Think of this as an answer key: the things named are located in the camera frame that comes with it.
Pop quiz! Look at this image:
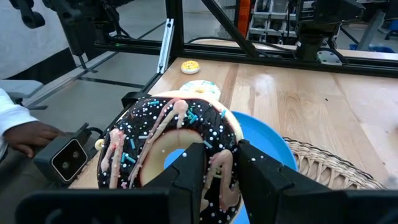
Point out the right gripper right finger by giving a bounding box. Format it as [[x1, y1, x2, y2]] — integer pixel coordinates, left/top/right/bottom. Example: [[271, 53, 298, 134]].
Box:
[[236, 139, 333, 224]]

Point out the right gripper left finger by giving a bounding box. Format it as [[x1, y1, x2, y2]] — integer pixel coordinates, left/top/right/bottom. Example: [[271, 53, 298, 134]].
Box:
[[141, 142, 208, 224]]

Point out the large chocolate donut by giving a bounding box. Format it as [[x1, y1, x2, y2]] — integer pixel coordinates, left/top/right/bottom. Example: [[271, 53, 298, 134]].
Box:
[[96, 90, 245, 224]]

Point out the large white donut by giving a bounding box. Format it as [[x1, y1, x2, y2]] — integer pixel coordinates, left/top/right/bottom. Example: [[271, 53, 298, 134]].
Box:
[[179, 80, 221, 101]]

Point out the small yellow donut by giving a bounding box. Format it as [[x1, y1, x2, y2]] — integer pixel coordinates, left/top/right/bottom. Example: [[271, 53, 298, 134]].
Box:
[[180, 60, 201, 75]]

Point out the blue plate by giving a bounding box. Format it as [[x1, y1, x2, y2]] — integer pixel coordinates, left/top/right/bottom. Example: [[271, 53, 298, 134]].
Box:
[[163, 111, 299, 224]]

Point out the round woven placemat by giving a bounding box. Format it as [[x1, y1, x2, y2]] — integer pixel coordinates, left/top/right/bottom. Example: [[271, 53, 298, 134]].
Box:
[[284, 137, 386, 190]]

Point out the person's hand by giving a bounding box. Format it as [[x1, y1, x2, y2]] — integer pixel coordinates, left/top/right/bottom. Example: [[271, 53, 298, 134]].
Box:
[[2, 121, 65, 159]]

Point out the metal storage rack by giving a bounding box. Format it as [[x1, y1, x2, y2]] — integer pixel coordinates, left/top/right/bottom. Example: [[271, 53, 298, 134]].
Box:
[[248, 0, 299, 44]]

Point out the blue storage bin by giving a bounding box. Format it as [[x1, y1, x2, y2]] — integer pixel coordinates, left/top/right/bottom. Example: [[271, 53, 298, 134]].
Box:
[[349, 43, 396, 54]]

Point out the person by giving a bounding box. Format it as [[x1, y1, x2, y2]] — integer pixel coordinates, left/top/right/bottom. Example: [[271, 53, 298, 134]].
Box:
[[0, 88, 40, 159]]

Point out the black table-level camera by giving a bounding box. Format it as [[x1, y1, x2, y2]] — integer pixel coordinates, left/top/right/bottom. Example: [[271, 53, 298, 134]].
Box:
[[33, 123, 94, 186]]

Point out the silver aluminium bracket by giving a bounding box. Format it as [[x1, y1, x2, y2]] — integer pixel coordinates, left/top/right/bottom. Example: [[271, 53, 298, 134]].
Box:
[[157, 18, 175, 75]]

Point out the black rig frame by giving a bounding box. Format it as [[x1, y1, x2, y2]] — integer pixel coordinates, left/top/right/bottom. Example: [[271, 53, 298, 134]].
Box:
[[93, 0, 398, 138]]

